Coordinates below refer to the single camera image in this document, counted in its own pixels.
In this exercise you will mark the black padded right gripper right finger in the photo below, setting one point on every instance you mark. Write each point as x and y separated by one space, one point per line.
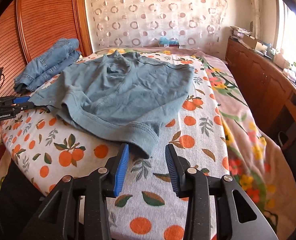
188 182

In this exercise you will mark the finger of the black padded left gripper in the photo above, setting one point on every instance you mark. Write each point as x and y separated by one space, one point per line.
16 108

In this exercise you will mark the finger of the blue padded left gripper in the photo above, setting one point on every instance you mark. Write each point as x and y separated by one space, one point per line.
21 99

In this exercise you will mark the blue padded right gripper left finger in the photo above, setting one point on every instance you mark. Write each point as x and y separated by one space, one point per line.
105 182

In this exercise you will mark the grey-blue shorts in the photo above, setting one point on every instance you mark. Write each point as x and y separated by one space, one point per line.
119 97

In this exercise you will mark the orange fruit print sheet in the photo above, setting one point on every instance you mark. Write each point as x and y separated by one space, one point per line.
45 148

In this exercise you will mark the folded blue denim jeans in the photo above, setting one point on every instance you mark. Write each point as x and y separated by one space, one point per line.
44 67

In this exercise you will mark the floral pink blanket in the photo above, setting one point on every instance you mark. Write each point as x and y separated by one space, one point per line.
254 160

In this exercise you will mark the wooden slatted wardrobe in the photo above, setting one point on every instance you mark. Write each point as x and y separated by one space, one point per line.
28 28

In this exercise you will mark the wooden cabinet counter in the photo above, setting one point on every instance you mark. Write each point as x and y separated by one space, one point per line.
270 96

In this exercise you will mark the circle pattern sheer curtain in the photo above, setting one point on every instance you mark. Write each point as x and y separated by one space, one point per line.
140 23

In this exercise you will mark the cardboard box with blue cloth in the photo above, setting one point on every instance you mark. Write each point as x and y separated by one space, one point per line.
165 42

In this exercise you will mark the cardboard box on counter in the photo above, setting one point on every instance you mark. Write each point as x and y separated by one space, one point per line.
253 43

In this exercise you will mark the stack of books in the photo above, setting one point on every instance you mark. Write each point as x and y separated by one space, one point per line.
239 32

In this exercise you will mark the beige tied window curtain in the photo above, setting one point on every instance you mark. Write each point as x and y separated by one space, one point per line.
257 21

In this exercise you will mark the window with wooden frame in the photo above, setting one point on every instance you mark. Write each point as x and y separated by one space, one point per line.
286 37

